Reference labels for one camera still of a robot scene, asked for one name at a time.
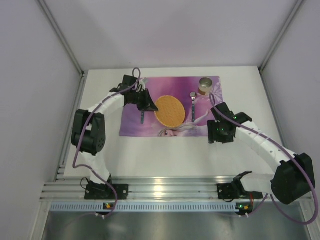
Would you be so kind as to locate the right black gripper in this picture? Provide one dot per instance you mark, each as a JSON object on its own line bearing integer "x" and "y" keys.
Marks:
{"x": 216, "y": 135}

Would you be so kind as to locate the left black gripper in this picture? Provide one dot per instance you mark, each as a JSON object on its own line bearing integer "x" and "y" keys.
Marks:
{"x": 144, "y": 99}

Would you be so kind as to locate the fork with green handle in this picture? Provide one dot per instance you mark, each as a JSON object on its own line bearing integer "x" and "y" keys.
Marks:
{"x": 142, "y": 90}

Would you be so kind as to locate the round woven wicker plate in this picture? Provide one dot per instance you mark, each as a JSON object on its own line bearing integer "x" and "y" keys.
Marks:
{"x": 171, "y": 112}

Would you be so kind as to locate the spoon with green handle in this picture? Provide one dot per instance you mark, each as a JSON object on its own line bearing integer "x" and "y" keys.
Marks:
{"x": 193, "y": 96}

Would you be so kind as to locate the metal cup with wood band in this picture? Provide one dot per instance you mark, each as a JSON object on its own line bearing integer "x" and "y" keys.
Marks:
{"x": 205, "y": 86}

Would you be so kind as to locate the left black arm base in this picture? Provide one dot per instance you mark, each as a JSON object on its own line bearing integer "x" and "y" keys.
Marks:
{"x": 95, "y": 191}

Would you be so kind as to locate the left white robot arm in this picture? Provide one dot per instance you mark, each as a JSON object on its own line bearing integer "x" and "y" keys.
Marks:
{"x": 89, "y": 125}

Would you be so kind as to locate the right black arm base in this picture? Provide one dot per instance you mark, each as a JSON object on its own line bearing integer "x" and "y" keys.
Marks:
{"x": 229, "y": 191}

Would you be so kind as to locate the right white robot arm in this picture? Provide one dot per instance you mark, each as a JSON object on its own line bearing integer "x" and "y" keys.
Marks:
{"x": 292, "y": 174}

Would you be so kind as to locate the left aluminium frame post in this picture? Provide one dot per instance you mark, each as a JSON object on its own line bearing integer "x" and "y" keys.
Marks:
{"x": 60, "y": 35}

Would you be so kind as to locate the aluminium frame post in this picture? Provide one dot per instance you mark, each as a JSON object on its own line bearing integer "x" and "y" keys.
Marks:
{"x": 60, "y": 35}
{"x": 294, "y": 11}

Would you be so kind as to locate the right aluminium frame post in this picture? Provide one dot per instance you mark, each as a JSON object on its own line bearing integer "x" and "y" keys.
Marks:
{"x": 294, "y": 11}

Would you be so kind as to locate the aluminium mounting rail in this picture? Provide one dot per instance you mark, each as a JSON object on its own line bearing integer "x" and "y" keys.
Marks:
{"x": 148, "y": 188}

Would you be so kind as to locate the perforated grey cable duct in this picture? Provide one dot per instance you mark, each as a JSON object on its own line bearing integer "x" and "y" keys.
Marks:
{"x": 148, "y": 207}

